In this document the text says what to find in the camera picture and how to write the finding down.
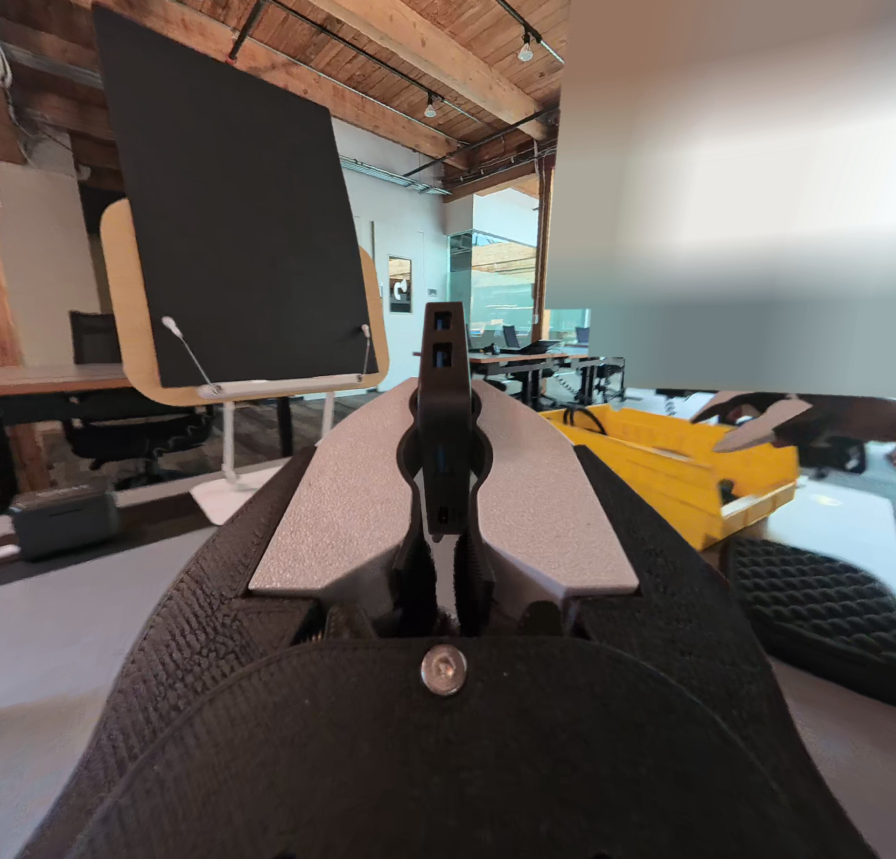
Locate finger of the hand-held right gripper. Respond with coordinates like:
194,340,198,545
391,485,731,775
713,397,814,454
690,391,750,424

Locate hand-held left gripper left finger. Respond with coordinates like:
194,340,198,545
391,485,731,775
247,376,438,629

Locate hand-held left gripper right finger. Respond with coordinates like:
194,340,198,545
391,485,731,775
451,378,640,625

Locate yellow plastic bin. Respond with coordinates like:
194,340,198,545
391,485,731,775
539,404,800,550

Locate black usb hub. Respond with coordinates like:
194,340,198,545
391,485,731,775
416,302,473,538

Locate wooden office desk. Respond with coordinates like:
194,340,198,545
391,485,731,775
469,344,610,412

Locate grey desk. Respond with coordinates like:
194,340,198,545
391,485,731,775
0,463,896,859

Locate dark wooden desk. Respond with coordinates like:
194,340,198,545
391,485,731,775
0,362,291,496

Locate black honeycomb pad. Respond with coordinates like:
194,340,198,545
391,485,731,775
721,535,896,706

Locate dark grey box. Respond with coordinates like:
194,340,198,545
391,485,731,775
10,486,121,562

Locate black board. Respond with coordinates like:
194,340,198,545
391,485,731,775
92,5,379,388

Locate wall sign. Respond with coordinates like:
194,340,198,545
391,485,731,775
387,255,414,314

